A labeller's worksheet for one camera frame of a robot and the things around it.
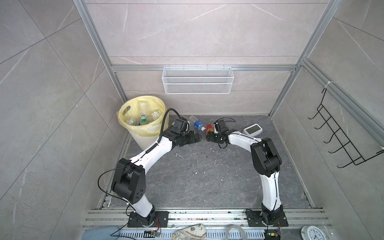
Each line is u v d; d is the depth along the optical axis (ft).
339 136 2.23
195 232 2.21
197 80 3.30
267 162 1.81
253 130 3.49
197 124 3.52
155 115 3.07
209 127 3.42
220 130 2.67
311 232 2.21
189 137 2.51
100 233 2.21
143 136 2.61
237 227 2.25
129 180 1.46
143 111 3.05
